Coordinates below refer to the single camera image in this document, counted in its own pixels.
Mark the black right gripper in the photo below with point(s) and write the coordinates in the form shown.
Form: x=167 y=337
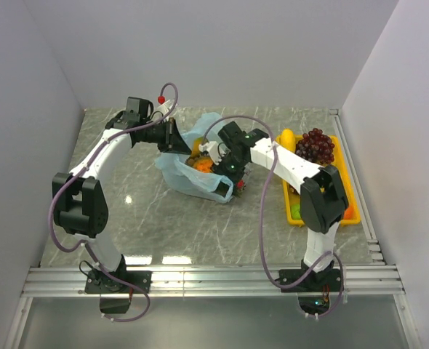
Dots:
x=221 y=169

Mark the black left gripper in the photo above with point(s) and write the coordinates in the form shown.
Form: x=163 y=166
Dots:
x=173 y=142

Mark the light blue plastic bag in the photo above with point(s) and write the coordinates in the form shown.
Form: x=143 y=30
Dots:
x=181 y=178

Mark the fake orange pineapple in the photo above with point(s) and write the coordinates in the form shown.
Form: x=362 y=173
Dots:
x=200 y=163

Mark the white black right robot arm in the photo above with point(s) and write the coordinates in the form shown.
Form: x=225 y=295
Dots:
x=323 y=199

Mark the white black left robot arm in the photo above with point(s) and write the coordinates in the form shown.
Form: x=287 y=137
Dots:
x=79 y=206

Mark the fake purple grape bunch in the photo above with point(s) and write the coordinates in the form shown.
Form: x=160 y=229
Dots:
x=316 y=147

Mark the fake orange tangerine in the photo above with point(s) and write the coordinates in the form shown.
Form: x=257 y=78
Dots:
x=349 y=213

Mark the yellow plastic tray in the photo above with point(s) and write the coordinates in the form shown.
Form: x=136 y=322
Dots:
x=291 y=198

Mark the black box under left base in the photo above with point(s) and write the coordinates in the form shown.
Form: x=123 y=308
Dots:
x=114 y=306

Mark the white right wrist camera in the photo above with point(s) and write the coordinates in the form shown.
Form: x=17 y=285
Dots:
x=213 y=150

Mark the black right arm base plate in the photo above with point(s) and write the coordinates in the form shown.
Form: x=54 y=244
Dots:
x=325 y=281

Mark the aluminium front rail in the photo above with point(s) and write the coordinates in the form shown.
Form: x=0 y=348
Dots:
x=224 y=281

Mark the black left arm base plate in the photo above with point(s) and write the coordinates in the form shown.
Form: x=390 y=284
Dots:
x=99 y=283

